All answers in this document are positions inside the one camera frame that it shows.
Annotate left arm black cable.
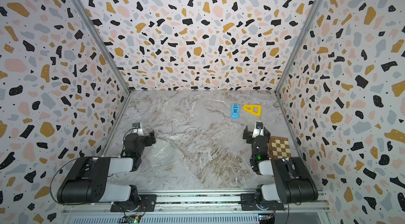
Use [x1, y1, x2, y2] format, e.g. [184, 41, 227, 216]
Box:
[50, 157, 77, 204]

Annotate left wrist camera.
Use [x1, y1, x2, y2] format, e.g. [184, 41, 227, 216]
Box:
[131, 122, 144, 135]

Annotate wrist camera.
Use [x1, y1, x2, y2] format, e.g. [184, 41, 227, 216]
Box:
[131, 122, 144, 135]
[252, 121, 264, 138]

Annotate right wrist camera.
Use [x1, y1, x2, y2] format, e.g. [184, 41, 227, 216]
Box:
[252, 121, 264, 138]

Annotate wooden chessboard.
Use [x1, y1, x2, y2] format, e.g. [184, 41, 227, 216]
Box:
[269, 136, 292, 159]

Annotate yellow triangular plastic piece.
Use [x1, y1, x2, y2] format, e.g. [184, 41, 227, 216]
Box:
[243, 105, 262, 117]

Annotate blue toy car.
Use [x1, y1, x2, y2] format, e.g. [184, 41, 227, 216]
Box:
[231, 104, 240, 119]

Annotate aluminium mounting rail frame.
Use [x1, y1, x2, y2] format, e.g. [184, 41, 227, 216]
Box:
[59, 189, 334, 224]

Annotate blue floral dinner plate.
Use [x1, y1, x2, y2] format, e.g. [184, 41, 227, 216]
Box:
[148, 142, 184, 167]

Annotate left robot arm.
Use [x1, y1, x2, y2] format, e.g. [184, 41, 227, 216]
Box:
[57, 129, 156, 207]

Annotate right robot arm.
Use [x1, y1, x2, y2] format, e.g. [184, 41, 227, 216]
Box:
[243, 122, 319, 209]

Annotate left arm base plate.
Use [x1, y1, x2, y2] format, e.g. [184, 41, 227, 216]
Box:
[110, 194, 157, 214]

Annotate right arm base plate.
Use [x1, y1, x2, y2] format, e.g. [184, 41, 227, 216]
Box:
[240, 192, 285, 211]

